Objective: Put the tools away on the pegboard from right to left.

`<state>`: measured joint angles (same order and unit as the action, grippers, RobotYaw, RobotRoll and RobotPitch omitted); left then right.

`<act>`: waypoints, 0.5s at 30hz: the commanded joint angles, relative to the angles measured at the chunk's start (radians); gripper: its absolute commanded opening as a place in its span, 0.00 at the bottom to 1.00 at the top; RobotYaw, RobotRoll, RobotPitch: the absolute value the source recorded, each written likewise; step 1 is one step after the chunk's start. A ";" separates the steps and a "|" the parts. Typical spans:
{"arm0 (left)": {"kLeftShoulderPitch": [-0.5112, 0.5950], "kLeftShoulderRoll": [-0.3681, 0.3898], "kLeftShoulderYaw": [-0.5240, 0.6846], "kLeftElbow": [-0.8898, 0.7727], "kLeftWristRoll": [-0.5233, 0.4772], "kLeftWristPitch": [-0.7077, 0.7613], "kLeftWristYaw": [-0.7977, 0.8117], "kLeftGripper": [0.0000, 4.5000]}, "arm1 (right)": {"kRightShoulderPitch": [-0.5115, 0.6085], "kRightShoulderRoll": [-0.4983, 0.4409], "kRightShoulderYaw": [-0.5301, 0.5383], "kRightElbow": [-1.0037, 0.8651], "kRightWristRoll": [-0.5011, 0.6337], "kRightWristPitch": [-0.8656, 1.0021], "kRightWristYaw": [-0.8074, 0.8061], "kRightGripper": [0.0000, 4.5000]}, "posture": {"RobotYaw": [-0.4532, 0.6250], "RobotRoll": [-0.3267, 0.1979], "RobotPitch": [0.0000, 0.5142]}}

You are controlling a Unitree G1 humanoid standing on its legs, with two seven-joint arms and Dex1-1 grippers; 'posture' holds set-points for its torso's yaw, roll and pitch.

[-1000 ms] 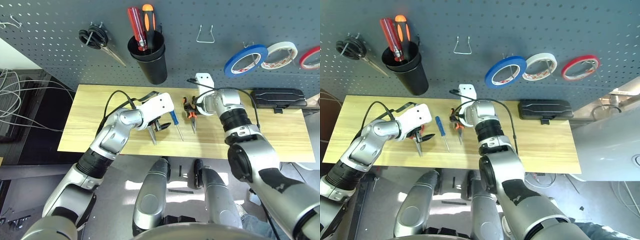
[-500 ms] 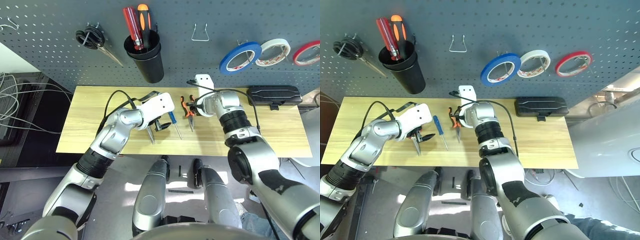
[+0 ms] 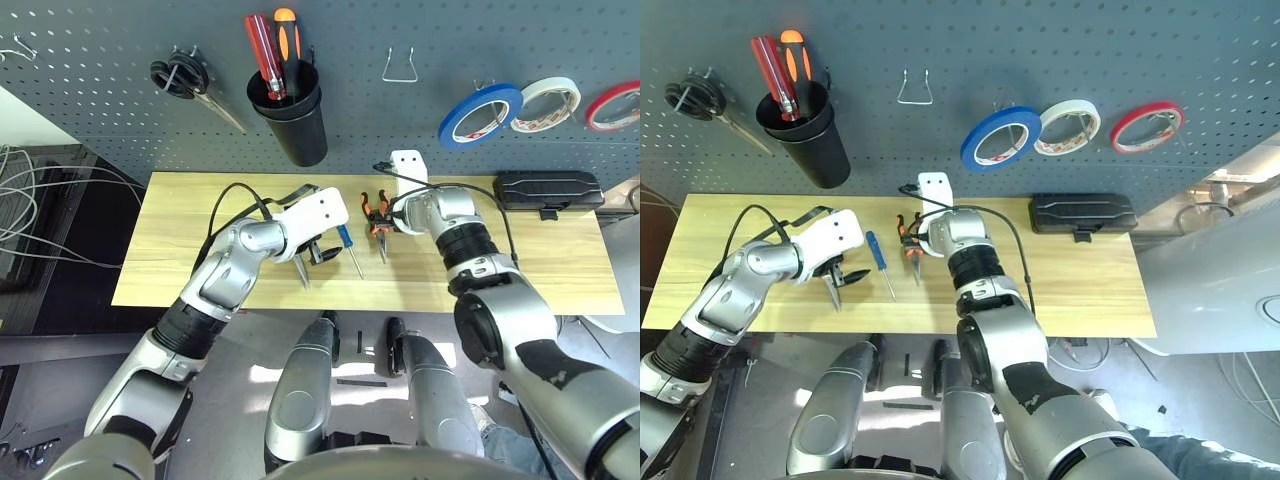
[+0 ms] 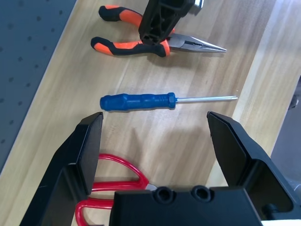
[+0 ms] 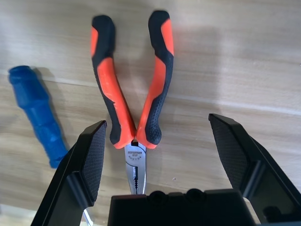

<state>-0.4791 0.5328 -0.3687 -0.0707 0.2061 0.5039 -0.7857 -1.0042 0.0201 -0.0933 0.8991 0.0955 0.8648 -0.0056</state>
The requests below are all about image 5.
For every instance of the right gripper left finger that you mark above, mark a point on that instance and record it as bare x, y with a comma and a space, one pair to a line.
77, 169

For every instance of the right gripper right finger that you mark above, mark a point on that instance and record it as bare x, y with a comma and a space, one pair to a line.
254, 169

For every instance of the orange black needle-nose pliers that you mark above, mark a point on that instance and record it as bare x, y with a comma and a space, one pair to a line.
108, 70

